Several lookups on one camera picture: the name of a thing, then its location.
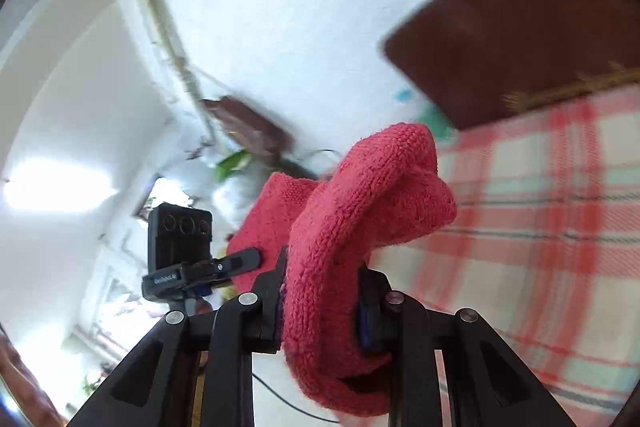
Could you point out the green plant leaf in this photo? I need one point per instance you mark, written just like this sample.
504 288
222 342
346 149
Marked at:
231 163

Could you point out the red plaid blanket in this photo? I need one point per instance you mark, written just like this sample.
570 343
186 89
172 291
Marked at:
525 207

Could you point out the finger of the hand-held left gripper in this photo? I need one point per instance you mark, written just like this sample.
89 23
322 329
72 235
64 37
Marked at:
240 259

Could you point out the dark wooden headboard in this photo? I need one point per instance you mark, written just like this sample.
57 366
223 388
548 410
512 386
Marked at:
525 32

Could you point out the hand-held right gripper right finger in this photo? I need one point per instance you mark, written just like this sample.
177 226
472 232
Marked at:
371 322

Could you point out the dark brown shelf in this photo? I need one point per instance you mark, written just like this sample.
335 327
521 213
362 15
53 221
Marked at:
250 127

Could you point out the reddish brown furniture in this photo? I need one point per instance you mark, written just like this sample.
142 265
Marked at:
22 382

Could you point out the red knitted garment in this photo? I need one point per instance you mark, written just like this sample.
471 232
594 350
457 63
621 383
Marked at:
350 207

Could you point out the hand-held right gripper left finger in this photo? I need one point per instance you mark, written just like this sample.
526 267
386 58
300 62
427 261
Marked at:
270 302

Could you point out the wall pipe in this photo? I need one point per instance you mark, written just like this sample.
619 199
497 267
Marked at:
170 47

